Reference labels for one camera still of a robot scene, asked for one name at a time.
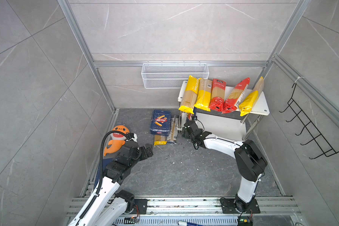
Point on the yellow barcode spaghetti bag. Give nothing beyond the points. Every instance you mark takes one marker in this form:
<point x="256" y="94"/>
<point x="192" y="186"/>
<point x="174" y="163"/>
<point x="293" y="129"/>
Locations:
<point x="204" y="95"/>

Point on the orange shark plush toy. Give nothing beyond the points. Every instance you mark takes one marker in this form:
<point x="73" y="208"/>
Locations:
<point x="117" y="140"/>

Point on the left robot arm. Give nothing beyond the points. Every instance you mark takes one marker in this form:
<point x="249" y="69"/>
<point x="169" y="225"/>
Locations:
<point x="110" y="183"/>

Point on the white wire mesh basket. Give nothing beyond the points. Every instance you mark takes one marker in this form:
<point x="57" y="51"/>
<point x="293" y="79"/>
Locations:
<point x="171" y="75"/>

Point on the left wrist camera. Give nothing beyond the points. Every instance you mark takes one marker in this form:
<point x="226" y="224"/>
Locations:
<point x="132" y="136"/>

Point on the yellow Pastatime spaghetti bag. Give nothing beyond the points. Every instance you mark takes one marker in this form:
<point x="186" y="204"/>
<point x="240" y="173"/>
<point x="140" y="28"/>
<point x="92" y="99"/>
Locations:
<point x="190" y="95"/>

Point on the blue Barilla spaghetti box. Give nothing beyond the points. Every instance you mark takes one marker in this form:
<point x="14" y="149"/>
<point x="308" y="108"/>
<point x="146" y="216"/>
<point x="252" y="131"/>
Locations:
<point x="189" y="117"/>

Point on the red spaghetti bag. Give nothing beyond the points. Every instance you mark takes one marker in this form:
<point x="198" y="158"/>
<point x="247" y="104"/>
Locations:
<point x="217" y="95"/>
<point x="235" y="97"/>

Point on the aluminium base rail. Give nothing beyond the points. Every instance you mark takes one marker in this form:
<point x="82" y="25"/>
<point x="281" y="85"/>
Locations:
<point x="205" y="211"/>

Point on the black wire hook rack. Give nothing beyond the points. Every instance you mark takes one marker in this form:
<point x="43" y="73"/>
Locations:
<point x="316" y="136"/>

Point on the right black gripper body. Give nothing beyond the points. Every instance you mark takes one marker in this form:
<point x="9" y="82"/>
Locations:
<point x="186" y="135"/>

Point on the white two-tier shelf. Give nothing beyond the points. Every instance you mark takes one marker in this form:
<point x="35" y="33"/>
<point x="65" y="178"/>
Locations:
<point x="228" y="131"/>

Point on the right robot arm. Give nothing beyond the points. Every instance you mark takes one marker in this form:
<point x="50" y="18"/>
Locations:
<point x="250" y="161"/>

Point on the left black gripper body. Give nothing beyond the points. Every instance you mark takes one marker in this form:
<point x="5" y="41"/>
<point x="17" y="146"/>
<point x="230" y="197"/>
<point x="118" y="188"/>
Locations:
<point x="144" y="155"/>

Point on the yellow pasta bag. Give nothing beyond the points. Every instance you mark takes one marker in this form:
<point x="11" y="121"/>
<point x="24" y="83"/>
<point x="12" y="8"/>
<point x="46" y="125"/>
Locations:
<point x="247" y="105"/>

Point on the blue Barilla rigatoni box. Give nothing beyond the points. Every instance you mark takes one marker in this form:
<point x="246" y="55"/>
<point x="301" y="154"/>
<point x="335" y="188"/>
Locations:
<point x="160" y="122"/>

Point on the clear labelled spaghetti bag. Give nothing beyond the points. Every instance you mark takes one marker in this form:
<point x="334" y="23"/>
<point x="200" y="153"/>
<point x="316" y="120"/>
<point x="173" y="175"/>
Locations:
<point x="173" y="134"/>

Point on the blue marker pen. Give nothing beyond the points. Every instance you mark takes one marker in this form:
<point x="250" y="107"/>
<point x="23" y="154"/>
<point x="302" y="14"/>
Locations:
<point x="183" y="223"/>

